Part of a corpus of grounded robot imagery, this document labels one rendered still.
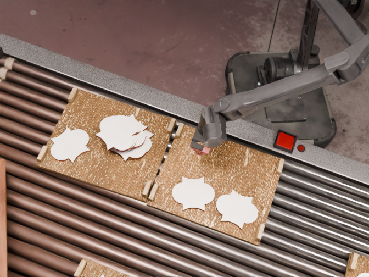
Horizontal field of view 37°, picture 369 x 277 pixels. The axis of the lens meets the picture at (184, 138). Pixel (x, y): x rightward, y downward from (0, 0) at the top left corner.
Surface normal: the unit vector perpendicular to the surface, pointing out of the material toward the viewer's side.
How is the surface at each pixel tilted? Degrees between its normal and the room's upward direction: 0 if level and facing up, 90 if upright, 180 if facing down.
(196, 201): 0
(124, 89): 0
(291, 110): 0
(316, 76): 41
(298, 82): 36
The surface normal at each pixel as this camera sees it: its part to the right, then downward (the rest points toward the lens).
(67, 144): 0.08, -0.48
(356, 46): -0.51, -0.37
